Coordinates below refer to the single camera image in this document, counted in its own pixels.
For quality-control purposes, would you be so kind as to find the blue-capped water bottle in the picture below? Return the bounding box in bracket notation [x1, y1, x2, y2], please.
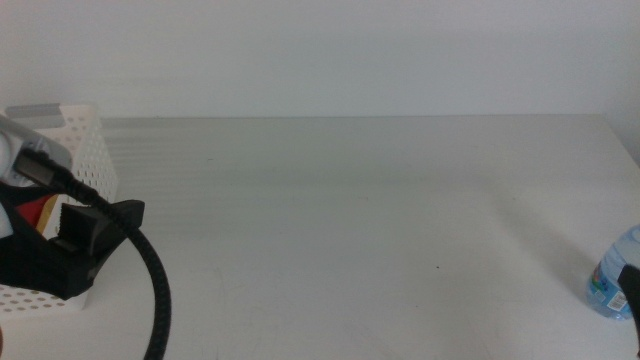
[585, 224, 640, 321]

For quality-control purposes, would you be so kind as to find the red cola can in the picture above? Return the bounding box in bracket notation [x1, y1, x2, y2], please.
[17, 194, 56, 231]

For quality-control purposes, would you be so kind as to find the thick black camera cable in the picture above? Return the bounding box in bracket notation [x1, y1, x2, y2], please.
[13, 148, 173, 360]

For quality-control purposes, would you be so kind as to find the white perforated plastic basket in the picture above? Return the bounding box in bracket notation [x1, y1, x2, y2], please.
[0, 103, 120, 314]

